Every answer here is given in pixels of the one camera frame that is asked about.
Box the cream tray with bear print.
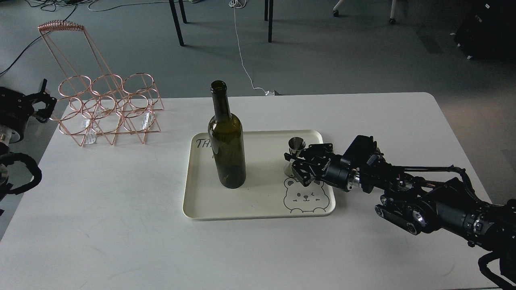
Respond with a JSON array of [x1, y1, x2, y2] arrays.
[[183, 130, 335, 220]]

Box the black box on floor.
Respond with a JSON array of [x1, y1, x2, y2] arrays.
[[454, 0, 516, 59]]

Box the white cable on floor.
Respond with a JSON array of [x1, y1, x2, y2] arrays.
[[228, 0, 275, 96]]

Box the white chair base with castors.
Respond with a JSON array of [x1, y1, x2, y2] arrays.
[[332, 0, 398, 25]]

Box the black table legs right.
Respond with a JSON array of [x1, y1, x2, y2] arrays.
[[264, 0, 274, 44]]

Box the black table legs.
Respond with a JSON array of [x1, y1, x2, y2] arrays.
[[168, 0, 188, 47], [264, 0, 274, 44]]

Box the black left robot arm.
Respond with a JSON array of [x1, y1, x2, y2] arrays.
[[0, 79, 57, 200]]

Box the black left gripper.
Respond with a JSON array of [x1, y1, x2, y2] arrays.
[[0, 79, 58, 137]]

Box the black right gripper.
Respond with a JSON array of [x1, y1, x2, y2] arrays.
[[284, 143, 360, 192]]

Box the silver steel jigger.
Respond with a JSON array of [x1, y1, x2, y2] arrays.
[[284, 137, 306, 178]]

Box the black table legs left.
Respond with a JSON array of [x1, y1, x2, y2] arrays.
[[168, 0, 188, 47]]

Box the rose gold wire bottle rack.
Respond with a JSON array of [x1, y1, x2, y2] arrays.
[[37, 20, 164, 147]]

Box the dark green wine bottle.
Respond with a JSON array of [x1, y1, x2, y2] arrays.
[[208, 80, 246, 189]]

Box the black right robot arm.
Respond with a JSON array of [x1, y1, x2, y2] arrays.
[[284, 135, 516, 290]]

